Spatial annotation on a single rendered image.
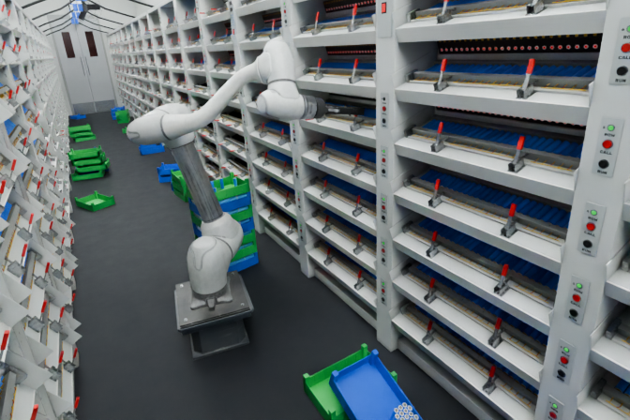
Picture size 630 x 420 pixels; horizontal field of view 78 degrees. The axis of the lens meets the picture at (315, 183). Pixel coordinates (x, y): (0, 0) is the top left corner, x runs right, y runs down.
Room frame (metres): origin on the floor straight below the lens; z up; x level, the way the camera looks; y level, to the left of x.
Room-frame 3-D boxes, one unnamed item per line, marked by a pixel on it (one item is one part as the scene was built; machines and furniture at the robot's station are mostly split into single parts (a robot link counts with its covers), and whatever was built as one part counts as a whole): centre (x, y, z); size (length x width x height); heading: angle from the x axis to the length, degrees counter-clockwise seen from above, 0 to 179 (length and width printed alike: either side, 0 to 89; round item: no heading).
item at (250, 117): (2.65, 0.35, 0.87); 0.20 x 0.09 x 1.74; 120
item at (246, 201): (2.14, 0.56, 0.44); 0.30 x 0.20 x 0.08; 129
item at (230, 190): (2.14, 0.56, 0.52); 0.30 x 0.20 x 0.08; 129
